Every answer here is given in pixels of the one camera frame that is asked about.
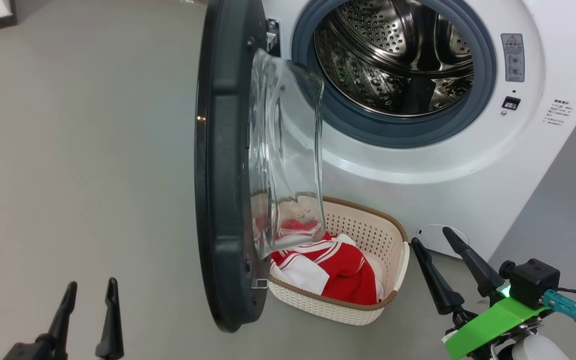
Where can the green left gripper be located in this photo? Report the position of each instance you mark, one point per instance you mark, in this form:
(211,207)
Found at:
(38,351)

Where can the grey warning label sticker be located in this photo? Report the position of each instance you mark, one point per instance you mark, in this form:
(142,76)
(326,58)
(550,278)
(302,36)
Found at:
(512,57)

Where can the small printed text sticker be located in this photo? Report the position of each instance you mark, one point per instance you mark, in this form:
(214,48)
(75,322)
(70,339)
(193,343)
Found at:
(559,112)

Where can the perforated stainless steel drum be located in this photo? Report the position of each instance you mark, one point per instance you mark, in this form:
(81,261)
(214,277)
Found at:
(368,60)

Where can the white front-load washing machine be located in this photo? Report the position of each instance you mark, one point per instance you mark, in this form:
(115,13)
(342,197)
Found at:
(468,170)

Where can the round white drain filter cover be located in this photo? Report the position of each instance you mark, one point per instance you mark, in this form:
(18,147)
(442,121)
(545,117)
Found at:
(438,240)

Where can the red white trimmed shorts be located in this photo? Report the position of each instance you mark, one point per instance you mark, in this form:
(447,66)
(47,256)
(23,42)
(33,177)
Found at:
(358,290)

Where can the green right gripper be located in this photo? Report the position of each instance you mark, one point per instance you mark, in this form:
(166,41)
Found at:
(493,322)

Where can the cream perforated basket brown rim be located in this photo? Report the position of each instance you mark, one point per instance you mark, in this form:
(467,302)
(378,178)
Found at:
(368,230)

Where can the black round glass washer door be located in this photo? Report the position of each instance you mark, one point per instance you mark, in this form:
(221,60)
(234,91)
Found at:
(223,175)

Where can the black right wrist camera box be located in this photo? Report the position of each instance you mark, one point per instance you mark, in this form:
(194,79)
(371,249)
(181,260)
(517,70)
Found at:
(533,280)

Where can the red white striped top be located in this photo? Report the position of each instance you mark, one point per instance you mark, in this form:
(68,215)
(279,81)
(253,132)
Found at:
(338,255)

